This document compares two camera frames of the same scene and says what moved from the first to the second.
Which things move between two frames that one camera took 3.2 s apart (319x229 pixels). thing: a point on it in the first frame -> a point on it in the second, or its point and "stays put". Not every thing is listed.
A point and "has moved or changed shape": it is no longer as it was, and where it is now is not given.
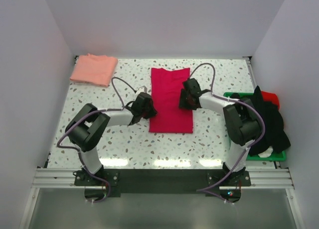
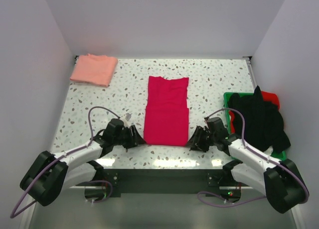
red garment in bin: x=270 y=97 stays put
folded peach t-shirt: x=96 y=69 stays put
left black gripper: x=153 y=111 -> x=135 y=140
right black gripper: x=182 y=103 -> x=195 y=143
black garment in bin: x=275 y=135 stays put
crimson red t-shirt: x=166 y=86 has moved or changed shape
